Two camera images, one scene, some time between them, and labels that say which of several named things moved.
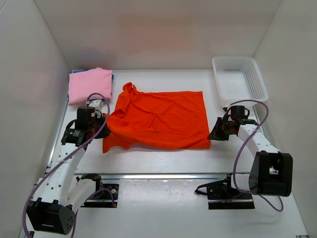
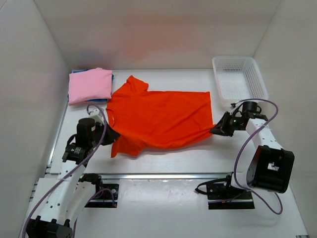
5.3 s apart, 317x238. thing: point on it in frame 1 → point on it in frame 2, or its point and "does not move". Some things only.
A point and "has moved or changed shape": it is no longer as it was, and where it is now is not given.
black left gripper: (103, 117) → (112, 135)
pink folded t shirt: (83, 83) does not move
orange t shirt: (167, 120) has moved or changed shape
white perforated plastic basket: (239, 78) does not move
